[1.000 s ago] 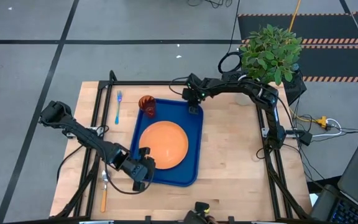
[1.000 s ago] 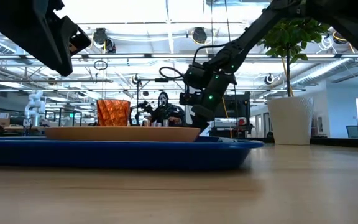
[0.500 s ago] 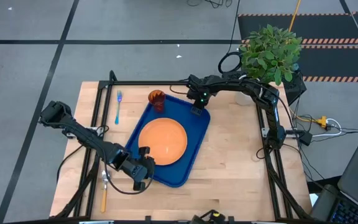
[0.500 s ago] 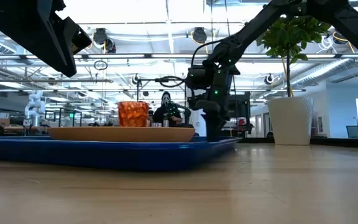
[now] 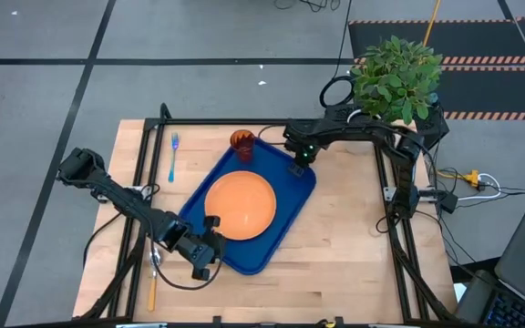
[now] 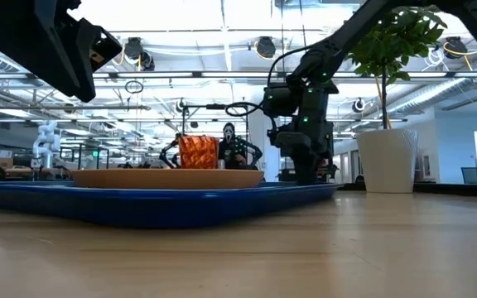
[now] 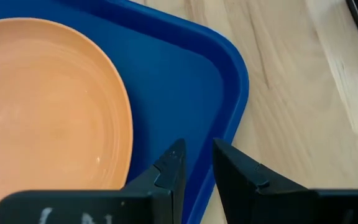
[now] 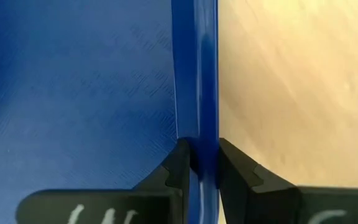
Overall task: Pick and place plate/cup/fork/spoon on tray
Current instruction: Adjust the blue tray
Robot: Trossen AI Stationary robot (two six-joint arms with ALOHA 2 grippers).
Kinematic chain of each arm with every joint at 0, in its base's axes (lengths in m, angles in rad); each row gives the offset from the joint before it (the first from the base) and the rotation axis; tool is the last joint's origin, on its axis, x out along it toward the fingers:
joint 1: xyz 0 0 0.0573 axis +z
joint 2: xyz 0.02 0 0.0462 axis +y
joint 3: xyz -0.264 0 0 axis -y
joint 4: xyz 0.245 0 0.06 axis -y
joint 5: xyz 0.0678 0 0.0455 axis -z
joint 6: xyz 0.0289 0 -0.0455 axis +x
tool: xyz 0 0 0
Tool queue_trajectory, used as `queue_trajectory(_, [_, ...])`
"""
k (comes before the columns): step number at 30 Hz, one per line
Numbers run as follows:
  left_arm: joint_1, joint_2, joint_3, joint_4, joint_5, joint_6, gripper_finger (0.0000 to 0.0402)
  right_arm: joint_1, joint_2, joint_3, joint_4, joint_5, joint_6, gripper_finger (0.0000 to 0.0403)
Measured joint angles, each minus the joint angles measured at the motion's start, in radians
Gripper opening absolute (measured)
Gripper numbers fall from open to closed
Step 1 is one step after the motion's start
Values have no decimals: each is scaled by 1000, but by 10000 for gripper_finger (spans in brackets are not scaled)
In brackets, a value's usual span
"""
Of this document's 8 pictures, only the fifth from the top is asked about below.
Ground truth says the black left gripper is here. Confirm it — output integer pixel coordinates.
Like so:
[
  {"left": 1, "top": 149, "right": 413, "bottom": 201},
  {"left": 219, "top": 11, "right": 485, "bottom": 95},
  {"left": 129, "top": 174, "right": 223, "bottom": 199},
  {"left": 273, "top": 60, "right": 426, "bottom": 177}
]
[{"left": 178, "top": 215, "right": 226, "bottom": 282}]

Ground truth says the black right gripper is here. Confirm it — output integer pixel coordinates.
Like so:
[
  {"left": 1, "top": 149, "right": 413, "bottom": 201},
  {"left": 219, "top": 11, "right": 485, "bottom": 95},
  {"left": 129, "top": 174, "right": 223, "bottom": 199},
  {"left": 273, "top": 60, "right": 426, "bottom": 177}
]
[{"left": 283, "top": 125, "right": 323, "bottom": 178}]

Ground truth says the blue plastic tray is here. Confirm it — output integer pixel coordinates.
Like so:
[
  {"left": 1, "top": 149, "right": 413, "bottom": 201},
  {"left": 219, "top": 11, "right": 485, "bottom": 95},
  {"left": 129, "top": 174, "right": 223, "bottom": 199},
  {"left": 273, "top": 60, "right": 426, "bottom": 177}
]
[{"left": 178, "top": 135, "right": 317, "bottom": 276}]

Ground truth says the orange plate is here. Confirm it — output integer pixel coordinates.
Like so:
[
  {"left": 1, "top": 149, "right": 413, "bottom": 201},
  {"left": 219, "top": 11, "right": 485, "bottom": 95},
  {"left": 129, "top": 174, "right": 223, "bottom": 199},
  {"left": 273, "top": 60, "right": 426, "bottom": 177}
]
[{"left": 203, "top": 170, "right": 278, "bottom": 241}]

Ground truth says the red translucent cup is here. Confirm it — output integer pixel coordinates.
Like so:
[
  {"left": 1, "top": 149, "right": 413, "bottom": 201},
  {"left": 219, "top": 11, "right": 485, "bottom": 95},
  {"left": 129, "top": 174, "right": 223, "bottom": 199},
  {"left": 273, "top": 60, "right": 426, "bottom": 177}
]
[{"left": 230, "top": 128, "right": 257, "bottom": 163}]

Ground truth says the orange-handled metal spoon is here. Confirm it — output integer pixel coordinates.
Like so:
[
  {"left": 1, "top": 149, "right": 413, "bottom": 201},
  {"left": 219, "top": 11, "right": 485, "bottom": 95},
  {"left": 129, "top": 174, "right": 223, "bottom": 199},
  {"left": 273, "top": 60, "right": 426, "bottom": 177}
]
[{"left": 147, "top": 249, "right": 164, "bottom": 313}]

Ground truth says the white plant pot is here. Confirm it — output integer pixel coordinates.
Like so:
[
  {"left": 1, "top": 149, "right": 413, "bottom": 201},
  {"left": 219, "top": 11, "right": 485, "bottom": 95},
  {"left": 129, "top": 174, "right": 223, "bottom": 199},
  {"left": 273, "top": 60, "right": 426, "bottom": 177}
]
[{"left": 346, "top": 108, "right": 376, "bottom": 124}]

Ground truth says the green leafy plant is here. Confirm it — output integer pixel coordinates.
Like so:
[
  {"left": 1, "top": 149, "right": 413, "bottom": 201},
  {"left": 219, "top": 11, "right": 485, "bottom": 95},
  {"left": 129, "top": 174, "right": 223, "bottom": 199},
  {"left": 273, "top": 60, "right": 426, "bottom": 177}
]
[{"left": 350, "top": 35, "right": 445, "bottom": 127}]

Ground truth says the black power adapter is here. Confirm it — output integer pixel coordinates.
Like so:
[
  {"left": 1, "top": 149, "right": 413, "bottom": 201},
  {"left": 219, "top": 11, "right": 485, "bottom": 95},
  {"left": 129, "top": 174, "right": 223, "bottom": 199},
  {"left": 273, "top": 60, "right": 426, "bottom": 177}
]
[{"left": 439, "top": 191, "right": 459, "bottom": 215}]

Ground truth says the black hazard-striped floor mat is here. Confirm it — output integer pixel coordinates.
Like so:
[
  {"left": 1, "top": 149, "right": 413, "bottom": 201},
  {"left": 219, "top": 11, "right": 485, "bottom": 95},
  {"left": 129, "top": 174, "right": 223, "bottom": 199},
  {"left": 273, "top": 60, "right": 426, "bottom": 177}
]
[{"left": 347, "top": 16, "right": 525, "bottom": 122}]

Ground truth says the grey rounded object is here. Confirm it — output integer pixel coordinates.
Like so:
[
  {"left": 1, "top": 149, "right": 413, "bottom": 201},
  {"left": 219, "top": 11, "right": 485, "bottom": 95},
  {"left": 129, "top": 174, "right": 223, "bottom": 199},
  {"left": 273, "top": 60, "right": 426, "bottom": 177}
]
[{"left": 454, "top": 269, "right": 497, "bottom": 325}]

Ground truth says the backlit black keyboard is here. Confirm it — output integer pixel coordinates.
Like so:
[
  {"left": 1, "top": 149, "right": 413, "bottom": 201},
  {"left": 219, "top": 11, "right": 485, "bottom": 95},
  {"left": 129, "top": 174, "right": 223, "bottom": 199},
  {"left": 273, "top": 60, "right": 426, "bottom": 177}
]
[{"left": 481, "top": 291, "right": 525, "bottom": 328}]

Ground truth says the black aluminium table frame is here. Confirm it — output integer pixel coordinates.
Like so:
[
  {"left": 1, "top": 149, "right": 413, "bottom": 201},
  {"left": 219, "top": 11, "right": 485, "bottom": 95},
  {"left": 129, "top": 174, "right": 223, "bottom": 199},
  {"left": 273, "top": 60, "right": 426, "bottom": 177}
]
[{"left": 79, "top": 103, "right": 465, "bottom": 325}]

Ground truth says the black arm base cable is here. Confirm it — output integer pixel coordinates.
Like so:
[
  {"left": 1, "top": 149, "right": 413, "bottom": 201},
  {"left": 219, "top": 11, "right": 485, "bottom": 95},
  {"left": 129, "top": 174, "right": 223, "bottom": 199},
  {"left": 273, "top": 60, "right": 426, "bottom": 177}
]
[{"left": 82, "top": 210, "right": 125, "bottom": 271}]

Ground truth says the black coiled cable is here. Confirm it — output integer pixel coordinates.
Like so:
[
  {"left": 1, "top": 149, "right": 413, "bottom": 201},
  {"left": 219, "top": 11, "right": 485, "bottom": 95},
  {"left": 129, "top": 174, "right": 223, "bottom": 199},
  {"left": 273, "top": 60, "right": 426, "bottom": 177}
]
[{"left": 318, "top": 0, "right": 356, "bottom": 109}]

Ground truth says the white cable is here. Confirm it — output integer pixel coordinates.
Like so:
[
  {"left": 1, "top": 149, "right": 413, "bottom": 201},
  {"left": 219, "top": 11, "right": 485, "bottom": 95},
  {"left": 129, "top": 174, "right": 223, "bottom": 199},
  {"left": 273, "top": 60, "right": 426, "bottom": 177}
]
[{"left": 457, "top": 172, "right": 503, "bottom": 202}]

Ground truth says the yellow cable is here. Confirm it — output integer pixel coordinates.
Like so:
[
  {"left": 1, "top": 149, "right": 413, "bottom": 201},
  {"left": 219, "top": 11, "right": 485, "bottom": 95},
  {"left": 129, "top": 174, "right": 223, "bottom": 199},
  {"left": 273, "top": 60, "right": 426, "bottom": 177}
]
[{"left": 421, "top": 0, "right": 442, "bottom": 47}]

